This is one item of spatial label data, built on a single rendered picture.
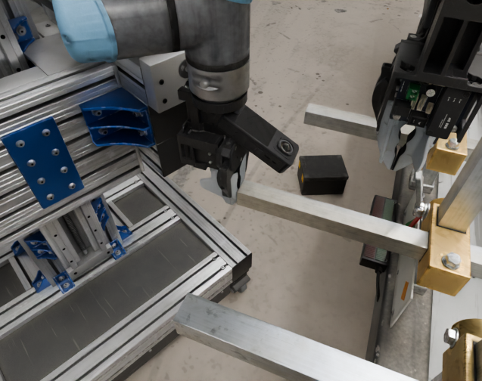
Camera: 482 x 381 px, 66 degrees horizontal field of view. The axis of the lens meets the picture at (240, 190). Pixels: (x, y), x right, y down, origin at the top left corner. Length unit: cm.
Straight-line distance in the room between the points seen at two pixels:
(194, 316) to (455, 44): 30
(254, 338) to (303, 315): 108
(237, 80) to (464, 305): 61
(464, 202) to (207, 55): 37
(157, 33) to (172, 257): 98
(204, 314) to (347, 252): 128
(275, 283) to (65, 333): 73
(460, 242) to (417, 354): 19
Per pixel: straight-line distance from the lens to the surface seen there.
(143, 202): 147
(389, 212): 81
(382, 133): 44
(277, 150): 49
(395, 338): 67
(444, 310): 82
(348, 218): 56
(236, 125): 48
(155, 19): 40
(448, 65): 33
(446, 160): 73
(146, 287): 125
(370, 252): 73
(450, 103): 35
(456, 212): 56
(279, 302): 143
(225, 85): 44
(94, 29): 40
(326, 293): 148
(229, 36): 41
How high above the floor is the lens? 128
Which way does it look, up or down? 47 degrees down
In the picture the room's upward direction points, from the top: straight up
